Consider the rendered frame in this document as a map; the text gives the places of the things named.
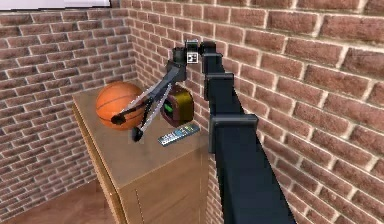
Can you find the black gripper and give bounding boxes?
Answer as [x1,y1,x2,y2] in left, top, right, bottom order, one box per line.
[110,46,188,143]

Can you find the brown alarm clock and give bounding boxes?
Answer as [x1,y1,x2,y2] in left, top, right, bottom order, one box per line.
[160,84,195,128]

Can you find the orange basketball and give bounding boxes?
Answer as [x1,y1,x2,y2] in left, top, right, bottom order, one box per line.
[95,81,148,132]

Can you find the grey remote control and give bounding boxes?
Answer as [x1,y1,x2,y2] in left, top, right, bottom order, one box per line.
[157,123,201,148]

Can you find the wooden cabinet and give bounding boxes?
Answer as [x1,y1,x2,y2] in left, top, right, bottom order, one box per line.
[72,79,214,224]

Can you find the white window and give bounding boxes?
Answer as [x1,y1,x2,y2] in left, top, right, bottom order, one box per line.
[0,0,111,12]

